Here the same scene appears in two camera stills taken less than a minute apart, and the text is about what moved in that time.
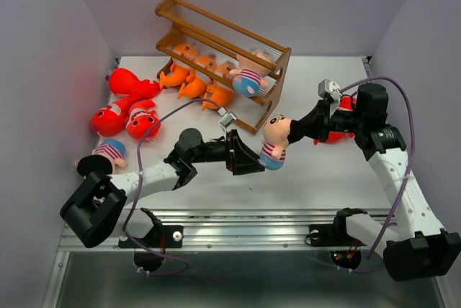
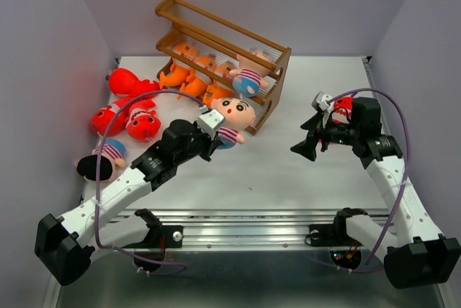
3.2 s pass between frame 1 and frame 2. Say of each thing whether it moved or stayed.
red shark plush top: stayed
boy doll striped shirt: stayed
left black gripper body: moved
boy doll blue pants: moved
